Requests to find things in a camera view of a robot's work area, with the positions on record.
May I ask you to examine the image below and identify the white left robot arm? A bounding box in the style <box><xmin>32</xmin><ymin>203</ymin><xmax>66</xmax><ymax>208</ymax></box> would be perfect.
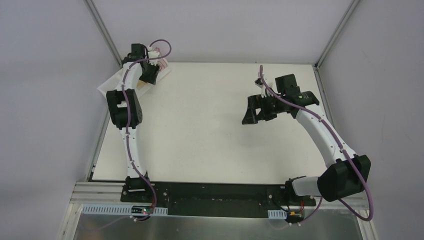
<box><xmin>105</xmin><ymin>43</ymin><xmax>160</xmax><ymax>203</ymax></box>

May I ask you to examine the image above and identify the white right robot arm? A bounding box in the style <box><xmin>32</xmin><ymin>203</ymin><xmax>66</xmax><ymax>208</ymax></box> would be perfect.
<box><xmin>241</xmin><ymin>74</ymin><xmax>371</xmax><ymax>205</ymax></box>

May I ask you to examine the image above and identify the white divided plastic tray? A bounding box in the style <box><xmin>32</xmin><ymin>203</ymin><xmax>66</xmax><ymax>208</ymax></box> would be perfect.
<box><xmin>97</xmin><ymin>58</ymin><xmax>172</xmax><ymax>98</ymax></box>

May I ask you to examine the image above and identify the right controller board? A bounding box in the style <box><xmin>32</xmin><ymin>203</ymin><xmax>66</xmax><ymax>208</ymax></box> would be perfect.
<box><xmin>285</xmin><ymin>211</ymin><xmax>304</xmax><ymax>223</ymax></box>

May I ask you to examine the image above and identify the controller board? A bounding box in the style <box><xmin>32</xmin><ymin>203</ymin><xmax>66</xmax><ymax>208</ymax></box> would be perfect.
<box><xmin>131</xmin><ymin>205</ymin><xmax>155</xmax><ymax>216</ymax></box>
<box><xmin>285</xmin><ymin>211</ymin><xmax>304</xmax><ymax>223</ymax></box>

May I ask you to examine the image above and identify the left controller board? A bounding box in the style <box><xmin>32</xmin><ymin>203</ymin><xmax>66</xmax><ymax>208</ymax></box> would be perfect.
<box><xmin>131</xmin><ymin>205</ymin><xmax>155</xmax><ymax>216</ymax></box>

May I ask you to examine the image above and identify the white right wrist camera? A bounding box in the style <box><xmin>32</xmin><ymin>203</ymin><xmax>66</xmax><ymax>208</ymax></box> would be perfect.
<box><xmin>254</xmin><ymin>75</ymin><xmax>274</xmax><ymax>98</ymax></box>

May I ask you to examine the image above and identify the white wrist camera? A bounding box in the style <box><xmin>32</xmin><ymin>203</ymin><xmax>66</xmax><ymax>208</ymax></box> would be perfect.
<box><xmin>254</xmin><ymin>75</ymin><xmax>274</xmax><ymax>98</ymax></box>
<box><xmin>146</xmin><ymin>46</ymin><xmax>162</xmax><ymax>66</ymax></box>

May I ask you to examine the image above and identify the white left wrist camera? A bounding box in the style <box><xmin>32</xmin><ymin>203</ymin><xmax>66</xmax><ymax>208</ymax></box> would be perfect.
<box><xmin>146</xmin><ymin>46</ymin><xmax>162</xmax><ymax>66</ymax></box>

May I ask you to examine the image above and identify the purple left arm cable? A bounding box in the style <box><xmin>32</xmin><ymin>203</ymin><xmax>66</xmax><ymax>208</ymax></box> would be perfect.
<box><xmin>82</xmin><ymin>39</ymin><xmax>172</xmax><ymax>231</ymax></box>

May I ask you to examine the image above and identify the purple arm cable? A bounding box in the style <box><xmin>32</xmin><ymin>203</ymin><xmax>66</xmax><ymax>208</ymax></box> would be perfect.
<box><xmin>258</xmin><ymin>64</ymin><xmax>375</xmax><ymax>229</ymax></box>
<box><xmin>82</xmin><ymin>39</ymin><xmax>172</xmax><ymax>231</ymax></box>

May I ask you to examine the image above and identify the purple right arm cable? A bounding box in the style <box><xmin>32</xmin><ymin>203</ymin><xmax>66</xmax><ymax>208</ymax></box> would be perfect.
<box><xmin>258</xmin><ymin>64</ymin><xmax>375</xmax><ymax>229</ymax></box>

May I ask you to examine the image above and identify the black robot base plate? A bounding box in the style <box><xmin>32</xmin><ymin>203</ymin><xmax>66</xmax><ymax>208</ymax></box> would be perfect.
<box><xmin>124</xmin><ymin>181</ymin><xmax>316</xmax><ymax>219</ymax></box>

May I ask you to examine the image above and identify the aluminium frame rail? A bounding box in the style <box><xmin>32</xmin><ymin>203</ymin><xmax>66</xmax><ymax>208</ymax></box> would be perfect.
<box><xmin>58</xmin><ymin>180</ymin><xmax>378</xmax><ymax>240</ymax></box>

